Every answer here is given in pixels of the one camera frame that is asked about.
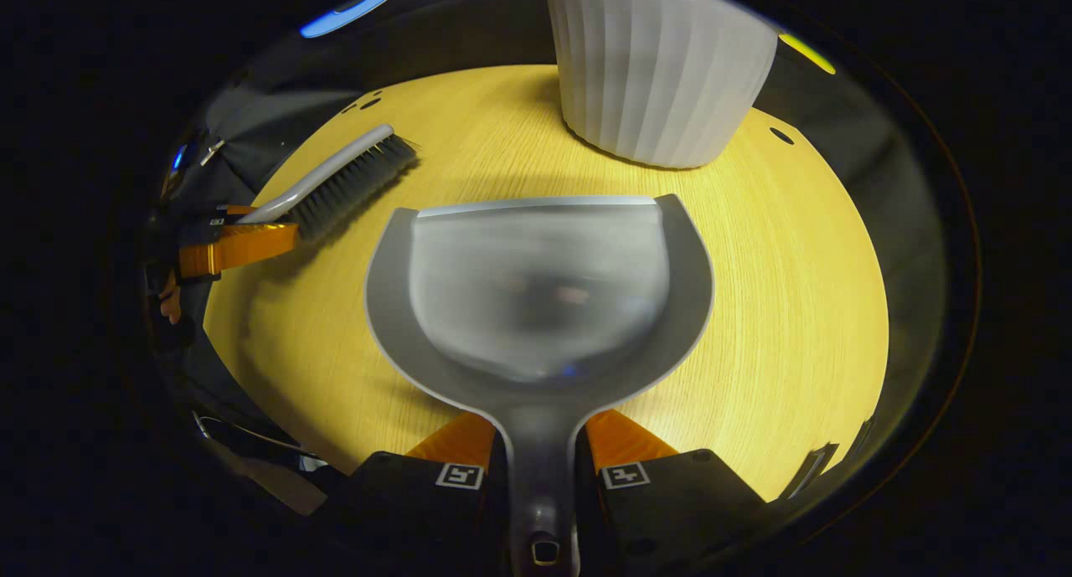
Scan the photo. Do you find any grey dustpan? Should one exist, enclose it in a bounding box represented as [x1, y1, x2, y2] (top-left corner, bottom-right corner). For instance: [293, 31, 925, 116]
[364, 193, 715, 577]

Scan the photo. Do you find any white ribbed garbage bin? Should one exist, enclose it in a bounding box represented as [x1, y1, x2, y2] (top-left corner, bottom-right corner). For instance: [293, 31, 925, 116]
[540, 0, 780, 170]

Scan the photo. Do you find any small grey broom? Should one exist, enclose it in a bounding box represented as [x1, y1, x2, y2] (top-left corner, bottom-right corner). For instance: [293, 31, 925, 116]
[237, 124, 420, 243]

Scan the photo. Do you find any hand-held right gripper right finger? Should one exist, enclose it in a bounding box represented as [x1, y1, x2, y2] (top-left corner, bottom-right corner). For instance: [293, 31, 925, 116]
[574, 408, 767, 577]

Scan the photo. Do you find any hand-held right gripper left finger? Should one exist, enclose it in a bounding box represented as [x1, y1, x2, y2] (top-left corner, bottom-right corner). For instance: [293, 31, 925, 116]
[331, 410, 512, 577]

